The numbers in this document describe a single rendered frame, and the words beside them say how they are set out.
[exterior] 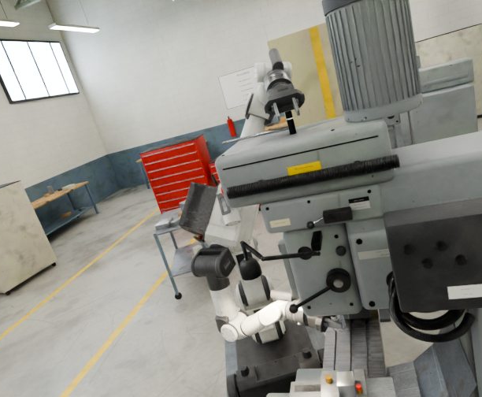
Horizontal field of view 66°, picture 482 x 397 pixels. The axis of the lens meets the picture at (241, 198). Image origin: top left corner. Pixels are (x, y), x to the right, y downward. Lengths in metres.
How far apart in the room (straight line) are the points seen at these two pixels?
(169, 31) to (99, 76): 2.63
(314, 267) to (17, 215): 6.32
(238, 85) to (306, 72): 7.73
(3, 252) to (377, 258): 6.37
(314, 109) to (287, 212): 1.84
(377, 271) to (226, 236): 0.65
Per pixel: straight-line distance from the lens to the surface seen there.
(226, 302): 1.58
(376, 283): 1.15
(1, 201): 7.02
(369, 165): 0.96
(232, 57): 10.51
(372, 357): 1.66
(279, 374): 2.20
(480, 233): 0.83
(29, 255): 7.20
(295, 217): 1.07
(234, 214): 1.43
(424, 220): 0.80
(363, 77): 1.00
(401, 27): 1.03
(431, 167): 1.04
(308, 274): 1.17
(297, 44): 2.83
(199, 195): 1.59
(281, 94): 1.17
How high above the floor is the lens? 2.06
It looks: 16 degrees down
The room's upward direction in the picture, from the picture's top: 16 degrees counter-clockwise
